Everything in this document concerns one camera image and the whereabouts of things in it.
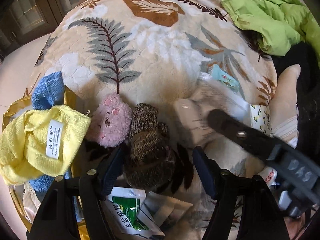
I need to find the lemon print tissue pack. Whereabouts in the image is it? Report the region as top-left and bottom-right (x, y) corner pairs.
(250, 105), (272, 136)

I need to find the teal cartoon tissue pack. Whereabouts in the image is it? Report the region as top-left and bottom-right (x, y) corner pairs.
(173, 64), (251, 151)

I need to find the green white medicine packet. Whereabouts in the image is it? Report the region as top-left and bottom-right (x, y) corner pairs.
(104, 187), (165, 239)

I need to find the yellow terry towel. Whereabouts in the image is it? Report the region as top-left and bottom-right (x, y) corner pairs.
(1, 106), (91, 185)

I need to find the pink and brown plush toy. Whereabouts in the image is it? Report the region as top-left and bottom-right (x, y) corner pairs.
(85, 94), (183, 192)

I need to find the white red-text packet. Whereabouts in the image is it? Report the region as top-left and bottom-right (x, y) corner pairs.
(258, 166), (277, 188)

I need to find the white foil sachet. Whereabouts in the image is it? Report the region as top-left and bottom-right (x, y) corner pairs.
(143, 191), (193, 231)

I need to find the green puffy jacket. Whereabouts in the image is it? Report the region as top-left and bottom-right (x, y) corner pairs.
(221, 0), (319, 56)

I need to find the leaf patterned beige blanket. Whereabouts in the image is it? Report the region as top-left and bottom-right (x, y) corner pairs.
(23, 0), (278, 240)

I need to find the gold cardboard box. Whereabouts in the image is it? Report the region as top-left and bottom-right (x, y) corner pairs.
(1, 87), (91, 230)

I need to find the blue terry towel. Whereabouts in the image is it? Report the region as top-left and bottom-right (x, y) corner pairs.
(29, 71), (83, 223)

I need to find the ornate glass wooden door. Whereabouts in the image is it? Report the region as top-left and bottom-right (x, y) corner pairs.
(1, 0), (80, 58)

